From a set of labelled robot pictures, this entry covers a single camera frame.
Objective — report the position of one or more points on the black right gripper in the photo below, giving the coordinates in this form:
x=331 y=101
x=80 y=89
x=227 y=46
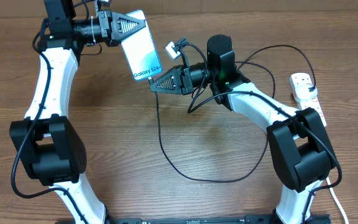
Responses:
x=178 y=88

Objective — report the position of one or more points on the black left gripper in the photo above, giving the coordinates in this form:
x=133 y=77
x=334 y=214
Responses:
x=107 y=16

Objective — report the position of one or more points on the blue Galaxy smartphone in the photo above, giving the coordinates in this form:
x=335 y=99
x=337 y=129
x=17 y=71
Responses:
x=140 y=51

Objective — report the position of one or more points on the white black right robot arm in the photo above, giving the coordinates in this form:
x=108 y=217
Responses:
x=302 y=154

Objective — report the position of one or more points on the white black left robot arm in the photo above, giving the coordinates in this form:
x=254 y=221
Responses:
x=47 y=145

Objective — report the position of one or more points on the white charger plug adapter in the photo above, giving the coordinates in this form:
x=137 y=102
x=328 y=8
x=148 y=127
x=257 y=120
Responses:
x=304 y=92

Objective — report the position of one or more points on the white power strip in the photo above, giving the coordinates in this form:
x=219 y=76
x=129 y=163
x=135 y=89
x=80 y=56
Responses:
x=304 y=79

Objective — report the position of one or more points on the brown cardboard backdrop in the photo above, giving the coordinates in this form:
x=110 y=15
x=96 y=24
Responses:
x=36 y=8

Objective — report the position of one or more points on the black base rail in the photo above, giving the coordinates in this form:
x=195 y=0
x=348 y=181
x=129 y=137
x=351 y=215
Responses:
x=191 y=220

